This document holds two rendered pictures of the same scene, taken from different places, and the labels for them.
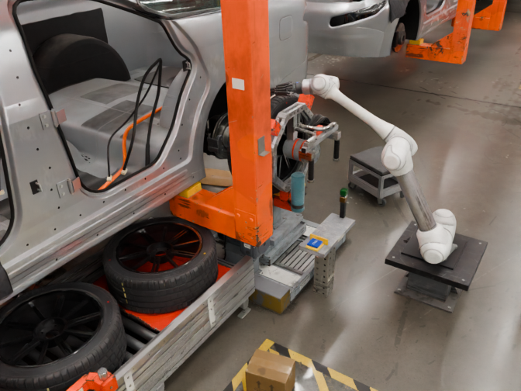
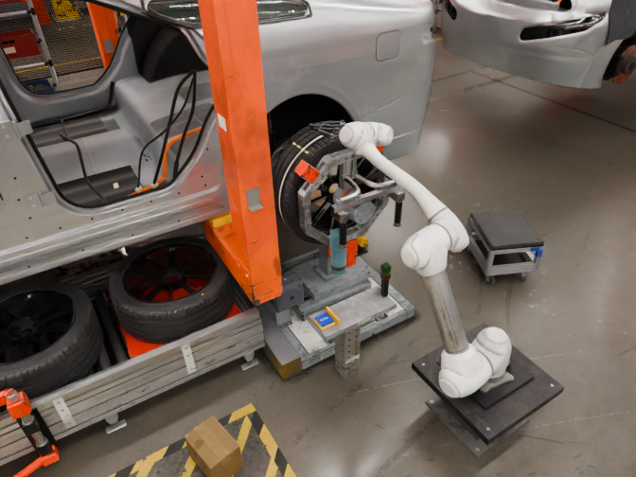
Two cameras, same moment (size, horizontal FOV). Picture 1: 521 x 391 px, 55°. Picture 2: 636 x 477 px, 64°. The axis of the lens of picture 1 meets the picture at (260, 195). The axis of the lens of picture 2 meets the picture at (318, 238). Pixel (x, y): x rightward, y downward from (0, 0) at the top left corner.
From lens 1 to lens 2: 1.31 m
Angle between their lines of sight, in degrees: 22
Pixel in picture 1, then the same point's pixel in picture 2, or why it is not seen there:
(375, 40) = (577, 66)
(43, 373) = not seen: outside the picture
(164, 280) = (145, 312)
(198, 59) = not seen: hidden behind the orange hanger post
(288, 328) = (279, 399)
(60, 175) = (30, 186)
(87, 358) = (22, 372)
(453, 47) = not seen: outside the picture
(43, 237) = (11, 243)
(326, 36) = (513, 52)
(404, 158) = (425, 257)
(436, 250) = (450, 382)
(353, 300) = (371, 394)
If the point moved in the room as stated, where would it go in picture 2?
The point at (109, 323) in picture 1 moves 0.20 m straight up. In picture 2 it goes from (63, 343) to (49, 312)
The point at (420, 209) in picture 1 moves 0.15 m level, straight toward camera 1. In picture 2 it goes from (444, 326) to (423, 345)
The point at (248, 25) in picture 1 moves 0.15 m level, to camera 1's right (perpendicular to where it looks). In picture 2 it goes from (220, 56) to (256, 61)
